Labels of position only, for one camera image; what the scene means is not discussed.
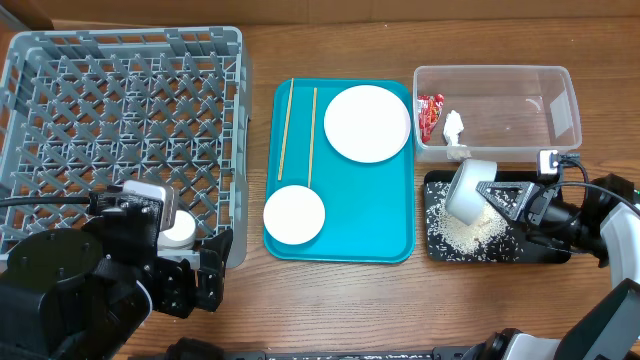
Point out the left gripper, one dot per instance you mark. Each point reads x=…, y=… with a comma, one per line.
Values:
x=178, y=291

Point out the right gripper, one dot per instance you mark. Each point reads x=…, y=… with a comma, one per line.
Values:
x=523, y=192

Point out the white paper cup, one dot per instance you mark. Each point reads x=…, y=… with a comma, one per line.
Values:
x=181, y=235

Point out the rice grains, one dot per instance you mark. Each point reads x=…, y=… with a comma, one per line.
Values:
x=489, y=239

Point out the grey metal bowl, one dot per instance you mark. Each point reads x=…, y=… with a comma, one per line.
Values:
x=463, y=201

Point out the pink-white bowl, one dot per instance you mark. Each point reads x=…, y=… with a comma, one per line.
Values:
x=294, y=215

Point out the white tissue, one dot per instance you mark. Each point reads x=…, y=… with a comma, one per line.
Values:
x=452, y=129

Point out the red snack wrapper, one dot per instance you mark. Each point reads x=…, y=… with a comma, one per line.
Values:
x=429, y=111

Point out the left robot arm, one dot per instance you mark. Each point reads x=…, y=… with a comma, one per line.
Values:
x=81, y=293

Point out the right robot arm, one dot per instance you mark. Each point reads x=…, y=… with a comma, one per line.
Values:
x=602, y=218

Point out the black waste tray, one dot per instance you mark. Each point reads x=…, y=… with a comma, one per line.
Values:
x=533, y=253

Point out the clear plastic bin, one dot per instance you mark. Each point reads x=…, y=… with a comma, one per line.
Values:
x=509, y=112

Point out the teal serving tray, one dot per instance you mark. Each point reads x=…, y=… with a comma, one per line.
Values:
x=370, y=208

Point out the large white plate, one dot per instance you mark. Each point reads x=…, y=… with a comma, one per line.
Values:
x=367, y=124

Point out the left wooden chopstick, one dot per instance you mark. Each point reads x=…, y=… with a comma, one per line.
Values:
x=286, y=130

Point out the wooden chopstick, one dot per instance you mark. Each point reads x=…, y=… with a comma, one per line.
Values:
x=286, y=130
x=312, y=137

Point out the grey plastic dish rack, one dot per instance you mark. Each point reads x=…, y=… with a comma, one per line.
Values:
x=84, y=110

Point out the right wooden chopstick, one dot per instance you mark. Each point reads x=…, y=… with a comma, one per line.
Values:
x=312, y=137

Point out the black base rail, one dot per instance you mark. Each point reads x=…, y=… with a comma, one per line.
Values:
x=187, y=348

